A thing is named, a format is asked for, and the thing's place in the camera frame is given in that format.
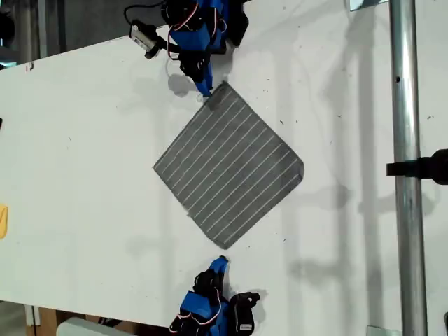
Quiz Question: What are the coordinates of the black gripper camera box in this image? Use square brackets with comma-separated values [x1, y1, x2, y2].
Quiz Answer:
[230, 290, 262, 335]
[129, 20, 167, 60]

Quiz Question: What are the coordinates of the steel post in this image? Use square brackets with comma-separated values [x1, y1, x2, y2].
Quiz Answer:
[387, 0, 430, 336]

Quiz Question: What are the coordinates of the black camera cable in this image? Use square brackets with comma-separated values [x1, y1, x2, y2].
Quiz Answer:
[123, 1, 166, 26]

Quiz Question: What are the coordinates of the black background object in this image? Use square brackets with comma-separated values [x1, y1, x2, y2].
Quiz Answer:
[0, 6, 17, 46]

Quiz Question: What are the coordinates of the yellow object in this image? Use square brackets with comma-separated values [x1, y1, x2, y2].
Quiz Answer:
[0, 204, 10, 241]

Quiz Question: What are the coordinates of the black camera stalk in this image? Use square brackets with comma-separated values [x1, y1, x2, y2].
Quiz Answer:
[160, 38, 183, 57]

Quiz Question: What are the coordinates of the black clamp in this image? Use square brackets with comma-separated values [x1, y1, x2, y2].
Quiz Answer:
[386, 148, 448, 186]

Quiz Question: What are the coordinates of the grey striped towel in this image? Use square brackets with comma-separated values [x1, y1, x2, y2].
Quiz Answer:
[153, 80, 306, 251]

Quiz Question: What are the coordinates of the white box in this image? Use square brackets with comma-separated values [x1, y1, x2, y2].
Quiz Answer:
[55, 316, 141, 336]

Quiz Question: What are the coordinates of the wooden table frame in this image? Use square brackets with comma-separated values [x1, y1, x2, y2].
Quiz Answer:
[24, 304, 60, 336]

